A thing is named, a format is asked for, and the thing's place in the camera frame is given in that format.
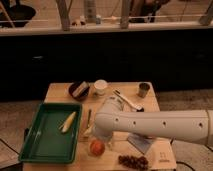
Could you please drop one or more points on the blue-grey cloth napkin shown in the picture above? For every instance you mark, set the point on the blue-grey cloth napkin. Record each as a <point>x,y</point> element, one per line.
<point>141,143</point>

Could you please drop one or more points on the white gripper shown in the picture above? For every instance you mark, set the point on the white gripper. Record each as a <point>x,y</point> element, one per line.
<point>105,136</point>

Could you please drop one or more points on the bunch of dark grapes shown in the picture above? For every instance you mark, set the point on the bunch of dark grapes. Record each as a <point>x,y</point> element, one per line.
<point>139,163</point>

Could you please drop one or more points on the dark round bowl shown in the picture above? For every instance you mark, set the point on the dark round bowl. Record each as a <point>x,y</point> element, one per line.
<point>83,95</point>

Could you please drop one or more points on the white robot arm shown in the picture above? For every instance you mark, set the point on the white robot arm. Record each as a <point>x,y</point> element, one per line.
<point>194,126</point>

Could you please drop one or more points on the white paper cup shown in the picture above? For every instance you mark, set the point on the white paper cup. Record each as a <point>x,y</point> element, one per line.
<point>100,87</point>

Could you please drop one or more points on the yellow corn cob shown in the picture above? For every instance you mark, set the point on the yellow corn cob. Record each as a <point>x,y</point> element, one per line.
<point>68,122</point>

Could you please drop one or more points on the green plastic tray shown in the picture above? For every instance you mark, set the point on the green plastic tray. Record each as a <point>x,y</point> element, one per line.
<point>45,142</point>

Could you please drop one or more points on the cake slice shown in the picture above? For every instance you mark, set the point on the cake slice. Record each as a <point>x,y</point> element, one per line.
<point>81,88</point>

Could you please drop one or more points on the small metal cup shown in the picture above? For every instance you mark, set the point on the small metal cup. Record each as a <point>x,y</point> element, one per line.
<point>143,89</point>

